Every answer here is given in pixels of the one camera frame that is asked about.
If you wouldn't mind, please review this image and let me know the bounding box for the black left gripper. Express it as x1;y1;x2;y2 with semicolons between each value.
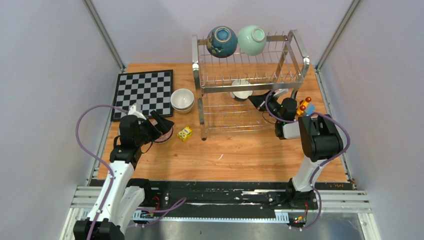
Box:
135;110;174;147

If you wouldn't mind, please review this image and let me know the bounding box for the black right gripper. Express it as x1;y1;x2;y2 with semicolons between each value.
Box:
248;90;284;123

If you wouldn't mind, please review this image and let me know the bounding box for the teal white striped bowl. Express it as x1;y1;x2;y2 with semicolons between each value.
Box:
229;79;254;102

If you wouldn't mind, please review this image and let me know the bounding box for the cream bowl green leaf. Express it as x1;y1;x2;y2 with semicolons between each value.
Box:
174;105;194;114

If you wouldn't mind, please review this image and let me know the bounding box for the plain cream bowl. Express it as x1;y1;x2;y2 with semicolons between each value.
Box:
170;88;195;111

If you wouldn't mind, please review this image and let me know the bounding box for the steel two-tier dish rack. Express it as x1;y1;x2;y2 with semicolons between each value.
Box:
191;29;310;140

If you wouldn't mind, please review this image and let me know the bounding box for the dark blue glazed bowl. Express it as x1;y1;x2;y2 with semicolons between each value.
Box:
206;25;238;58

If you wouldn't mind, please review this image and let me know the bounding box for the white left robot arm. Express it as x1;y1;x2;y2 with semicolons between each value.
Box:
73;111;174;240

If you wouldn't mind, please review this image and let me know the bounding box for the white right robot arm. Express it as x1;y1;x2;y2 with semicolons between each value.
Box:
248;91;345;209

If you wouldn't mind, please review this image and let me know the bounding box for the yellow green toy block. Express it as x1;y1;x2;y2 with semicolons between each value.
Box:
176;126;193;142

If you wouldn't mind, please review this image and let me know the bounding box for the black white chessboard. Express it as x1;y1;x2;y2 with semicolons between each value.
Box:
113;69;174;119

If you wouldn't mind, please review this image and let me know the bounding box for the orange blue toy car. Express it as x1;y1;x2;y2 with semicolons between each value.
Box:
296;96;316;117

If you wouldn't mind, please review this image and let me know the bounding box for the mint green glazed bowl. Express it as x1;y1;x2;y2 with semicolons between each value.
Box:
237;25;267;56

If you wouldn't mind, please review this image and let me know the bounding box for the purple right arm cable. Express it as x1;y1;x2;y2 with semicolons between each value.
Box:
264;90;351;231

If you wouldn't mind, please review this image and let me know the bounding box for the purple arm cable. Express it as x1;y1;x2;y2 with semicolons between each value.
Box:
75;104;188;240
264;90;351;231

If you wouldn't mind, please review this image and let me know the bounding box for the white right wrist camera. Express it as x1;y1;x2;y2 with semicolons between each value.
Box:
273;88;289;99

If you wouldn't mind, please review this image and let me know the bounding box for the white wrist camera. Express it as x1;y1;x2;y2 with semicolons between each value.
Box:
273;88;289;99
127;103;147;120

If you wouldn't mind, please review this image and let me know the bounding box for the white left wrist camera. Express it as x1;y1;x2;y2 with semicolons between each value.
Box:
127;103;147;120

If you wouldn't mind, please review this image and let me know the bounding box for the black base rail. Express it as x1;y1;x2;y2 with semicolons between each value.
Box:
122;178;317;219

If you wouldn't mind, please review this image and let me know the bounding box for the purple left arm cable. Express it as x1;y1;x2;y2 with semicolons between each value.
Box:
75;104;188;240

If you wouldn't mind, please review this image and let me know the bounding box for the aluminium left frame post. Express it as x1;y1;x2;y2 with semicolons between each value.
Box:
82;0;126;73

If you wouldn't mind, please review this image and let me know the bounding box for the aluminium frame post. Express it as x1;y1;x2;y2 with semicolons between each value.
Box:
315;0;362;72
82;0;126;73

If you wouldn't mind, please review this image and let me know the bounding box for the aluminium right frame post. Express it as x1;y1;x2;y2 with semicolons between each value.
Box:
315;0;362;72

